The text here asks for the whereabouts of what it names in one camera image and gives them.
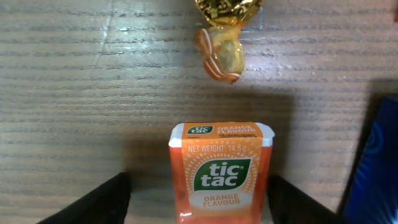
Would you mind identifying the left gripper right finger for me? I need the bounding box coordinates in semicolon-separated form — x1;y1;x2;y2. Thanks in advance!
266;175;349;224

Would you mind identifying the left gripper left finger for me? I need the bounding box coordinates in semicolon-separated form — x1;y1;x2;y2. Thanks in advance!
36;172;132;224

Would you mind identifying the orange candy box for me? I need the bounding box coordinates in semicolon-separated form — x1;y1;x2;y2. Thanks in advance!
168;121;275;224

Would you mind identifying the blue candy pack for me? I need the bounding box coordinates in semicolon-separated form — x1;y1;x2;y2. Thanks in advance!
341;96;398;224

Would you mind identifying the orange striped wrapped candy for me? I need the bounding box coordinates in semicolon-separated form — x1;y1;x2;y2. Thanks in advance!
195;25;246;85

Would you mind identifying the gold wrapped candy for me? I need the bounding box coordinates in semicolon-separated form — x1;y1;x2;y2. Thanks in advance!
195;0;264;27

